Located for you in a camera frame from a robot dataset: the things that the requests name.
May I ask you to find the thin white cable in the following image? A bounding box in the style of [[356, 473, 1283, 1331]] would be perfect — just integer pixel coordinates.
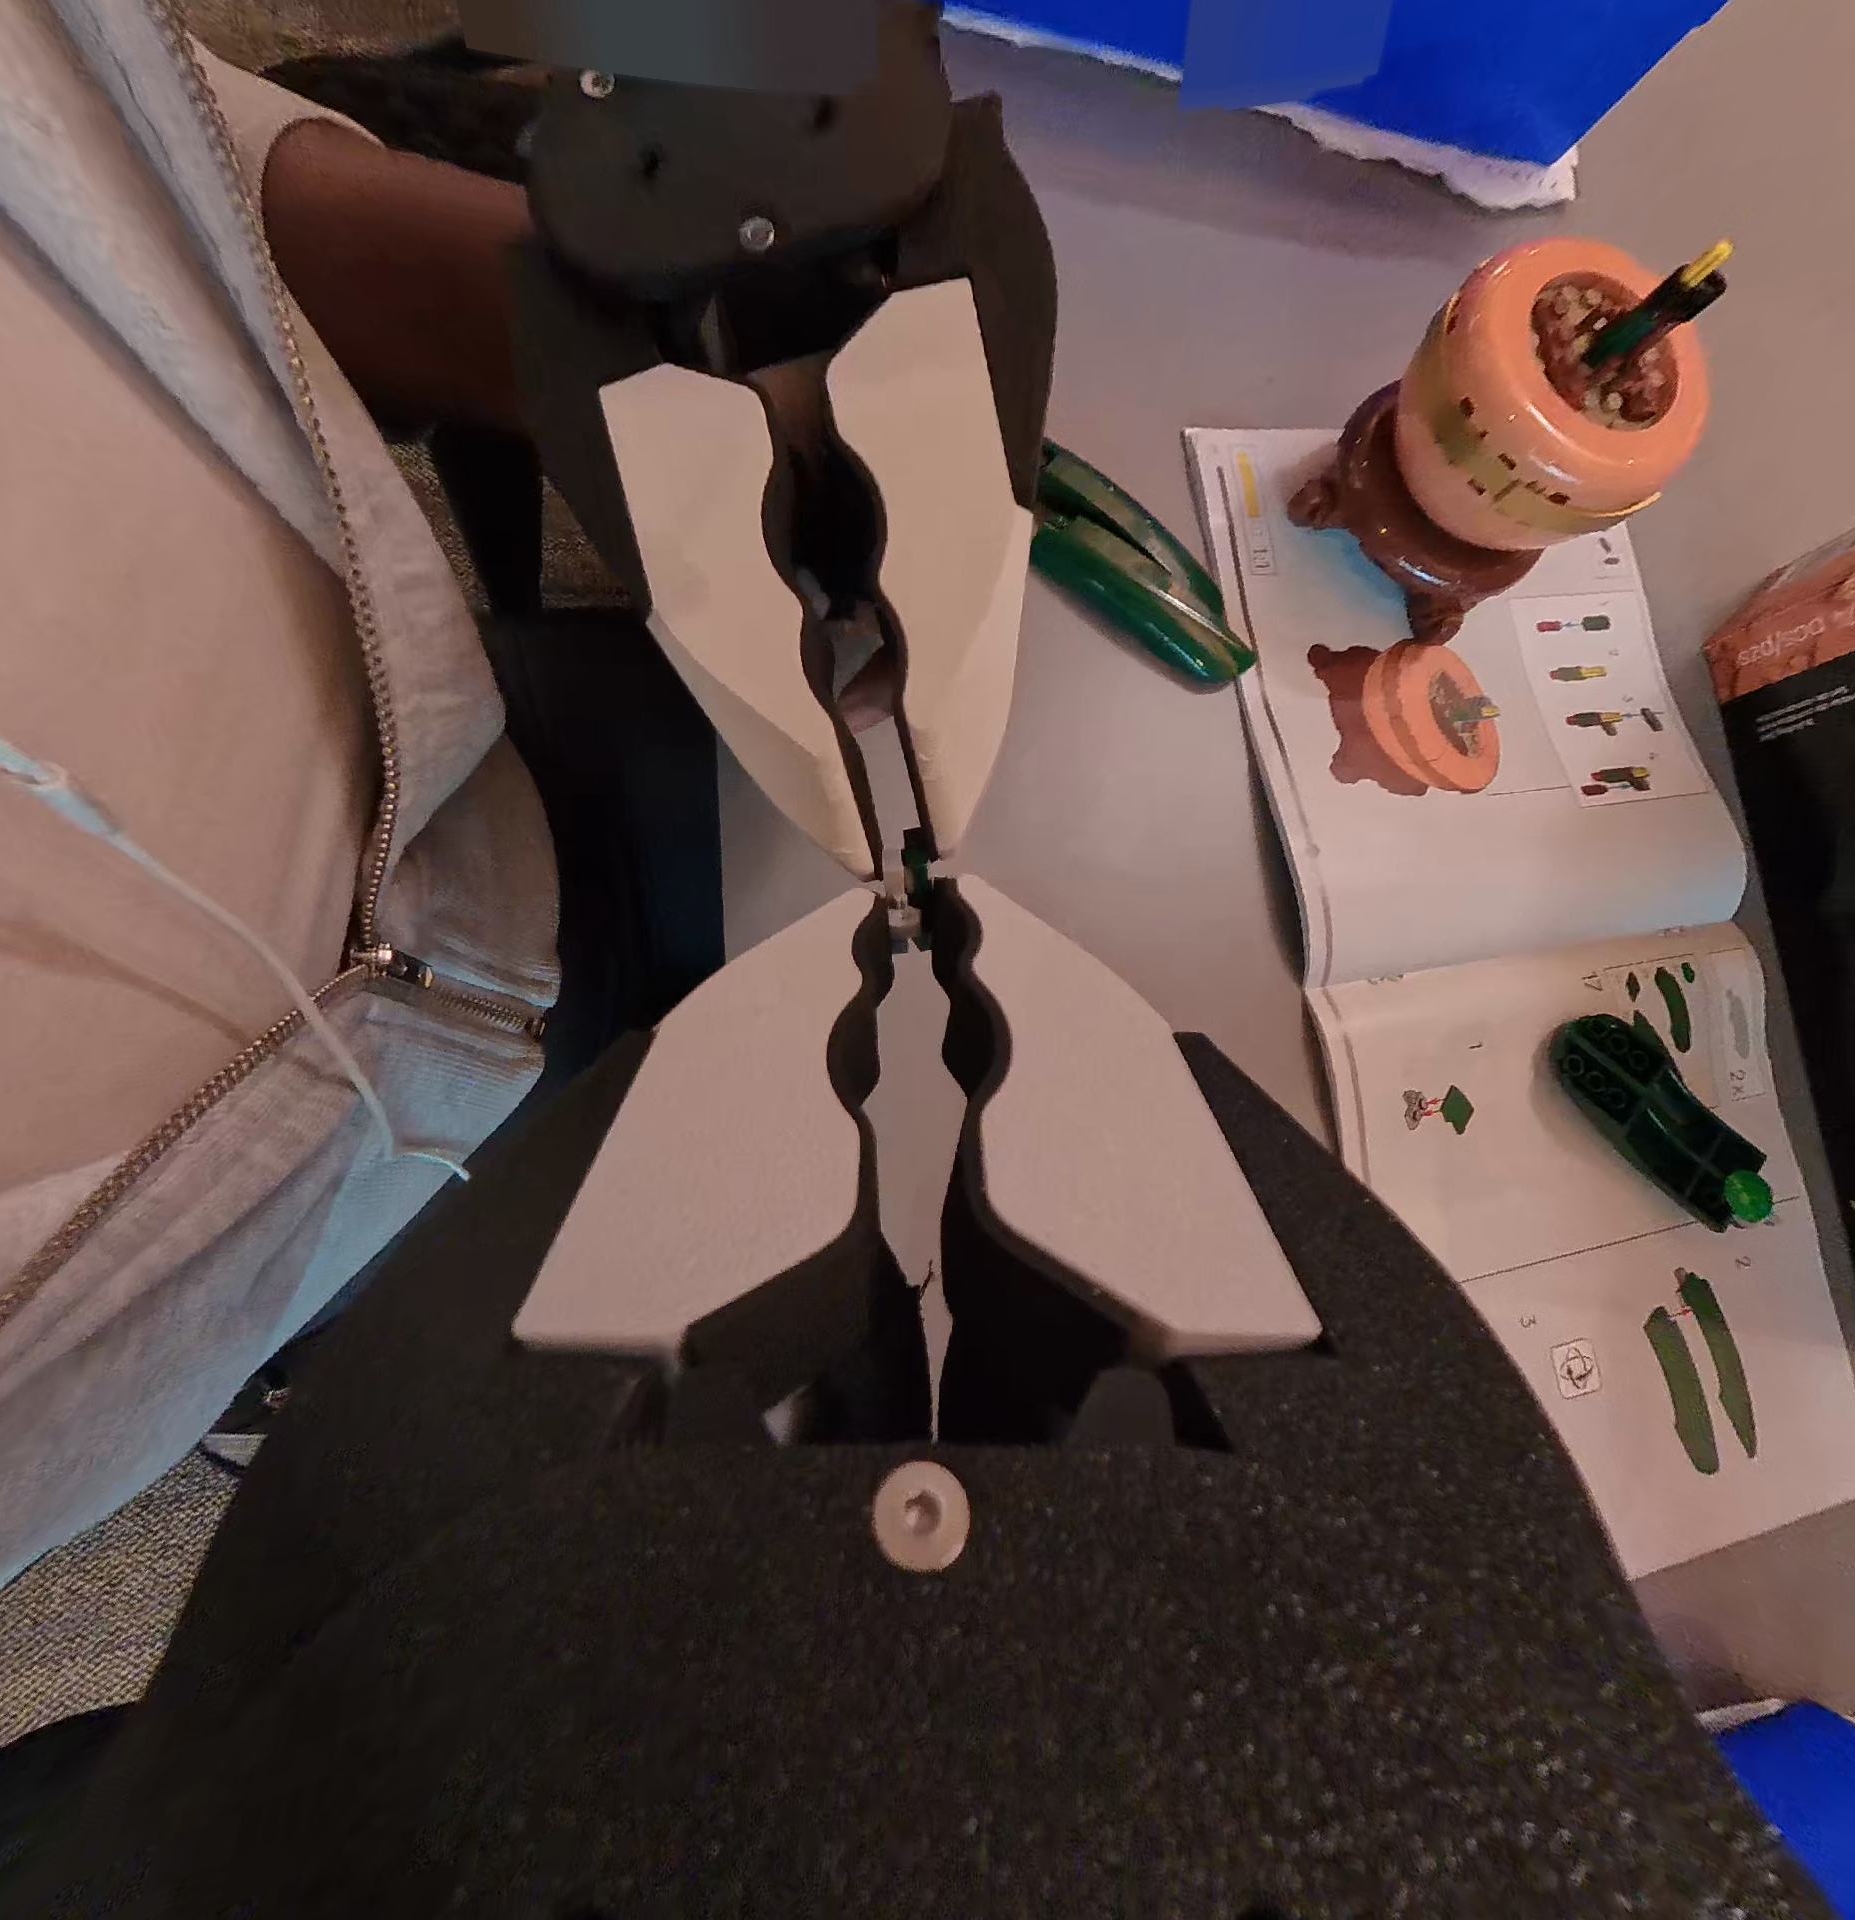
[[0, 712, 474, 1185]]

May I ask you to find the white torn paper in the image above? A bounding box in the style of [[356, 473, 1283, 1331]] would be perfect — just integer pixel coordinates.
[[1271, 91, 1583, 209]]

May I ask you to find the green brick leaf piece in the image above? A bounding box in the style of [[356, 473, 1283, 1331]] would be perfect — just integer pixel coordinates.
[[1038, 442, 1233, 632], [1029, 518, 1257, 695]]

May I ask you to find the beige zip jacket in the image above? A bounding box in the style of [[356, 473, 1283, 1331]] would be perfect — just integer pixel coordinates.
[[0, 0, 569, 1624]]

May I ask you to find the blue plastic bin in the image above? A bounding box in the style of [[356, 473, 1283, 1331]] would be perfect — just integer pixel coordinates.
[[944, 0, 1727, 168], [1712, 1699, 1855, 1920]]

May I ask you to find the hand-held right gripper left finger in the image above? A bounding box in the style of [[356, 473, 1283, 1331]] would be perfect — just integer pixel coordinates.
[[511, 888, 891, 1378]]

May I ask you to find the green brick leaf with stud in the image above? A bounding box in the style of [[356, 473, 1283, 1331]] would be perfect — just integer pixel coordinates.
[[1548, 1012, 1779, 1237]]

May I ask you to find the brick building instruction booklet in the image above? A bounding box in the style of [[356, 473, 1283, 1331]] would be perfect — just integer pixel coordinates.
[[1179, 426, 1843, 1579]]

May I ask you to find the orange brick pot model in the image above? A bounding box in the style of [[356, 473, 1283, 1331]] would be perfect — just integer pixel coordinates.
[[1287, 234, 1737, 653]]

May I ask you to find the person's left forearm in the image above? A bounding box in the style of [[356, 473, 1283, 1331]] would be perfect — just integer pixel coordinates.
[[260, 117, 539, 439]]

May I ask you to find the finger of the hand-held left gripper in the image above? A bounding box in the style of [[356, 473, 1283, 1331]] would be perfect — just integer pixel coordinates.
[[596, 367, 882, 883], [825, 276, 1038, 862]]

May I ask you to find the black brown packaging box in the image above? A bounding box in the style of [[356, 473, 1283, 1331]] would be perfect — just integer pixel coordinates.
[[1702, 518, 1855, 1354]]

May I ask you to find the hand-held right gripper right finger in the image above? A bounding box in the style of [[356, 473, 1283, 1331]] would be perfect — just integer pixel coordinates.
[[925, 874, 1327, 1366]]

